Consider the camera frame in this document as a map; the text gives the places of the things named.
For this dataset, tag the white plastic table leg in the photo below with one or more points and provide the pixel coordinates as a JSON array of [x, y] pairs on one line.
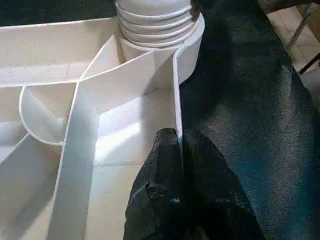
[[155, 17]]

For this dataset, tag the black stand bar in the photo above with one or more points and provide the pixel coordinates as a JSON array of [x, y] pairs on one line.
[[310, 61]]

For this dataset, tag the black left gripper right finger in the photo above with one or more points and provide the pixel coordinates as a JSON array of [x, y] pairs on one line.
[[215, 200]]

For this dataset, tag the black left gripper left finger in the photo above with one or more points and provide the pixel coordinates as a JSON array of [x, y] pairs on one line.
[[157, 190]]

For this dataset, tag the black work mat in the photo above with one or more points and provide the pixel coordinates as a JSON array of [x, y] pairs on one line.
[[250, 100]]

